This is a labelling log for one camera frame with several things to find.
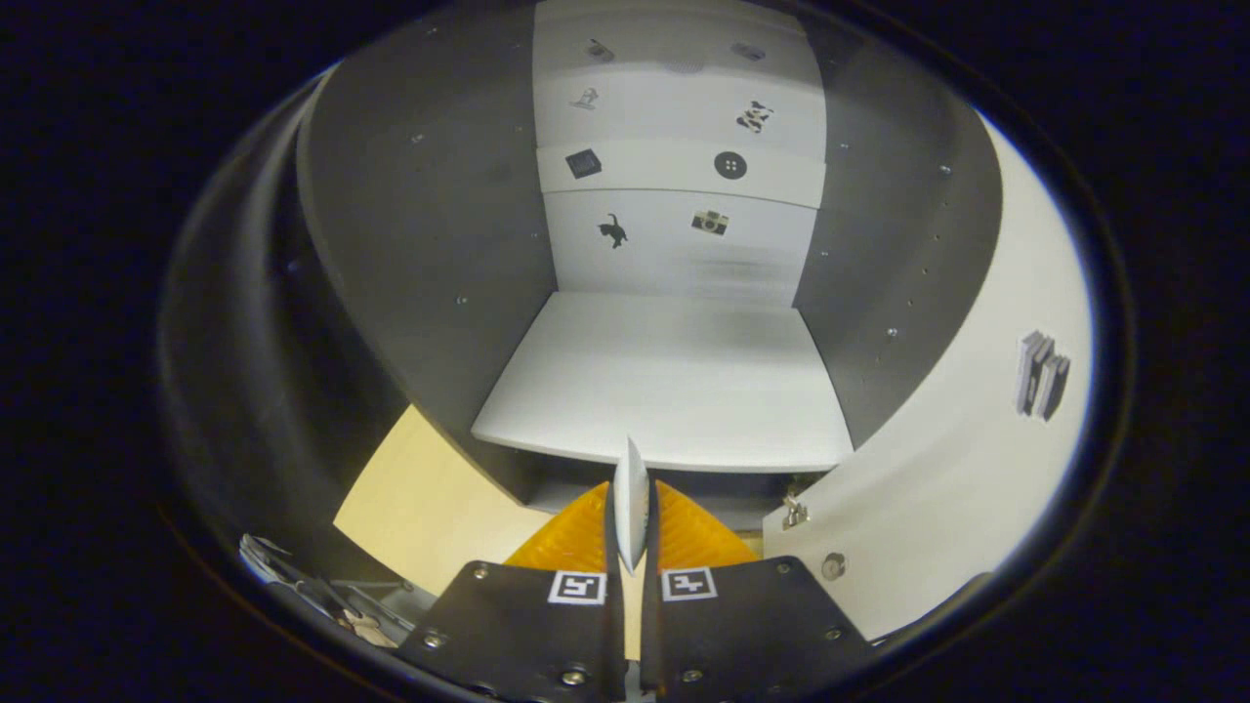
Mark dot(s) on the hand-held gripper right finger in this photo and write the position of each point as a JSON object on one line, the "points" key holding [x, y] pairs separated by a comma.
{"points": [[652, 635]]}

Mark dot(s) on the white cabinet door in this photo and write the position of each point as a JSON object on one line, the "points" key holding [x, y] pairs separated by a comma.
{"points": [[957, 469]]}

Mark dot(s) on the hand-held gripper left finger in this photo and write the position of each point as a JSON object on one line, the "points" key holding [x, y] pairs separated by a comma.
{"points": [[613, 625]]}

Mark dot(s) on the black backdrop cloth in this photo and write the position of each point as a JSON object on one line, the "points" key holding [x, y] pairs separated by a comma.
{"points": [[254, 342]]}

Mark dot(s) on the dark grey cabinet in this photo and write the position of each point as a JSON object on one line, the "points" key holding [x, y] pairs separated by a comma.
{"points": [[420, 244]]}

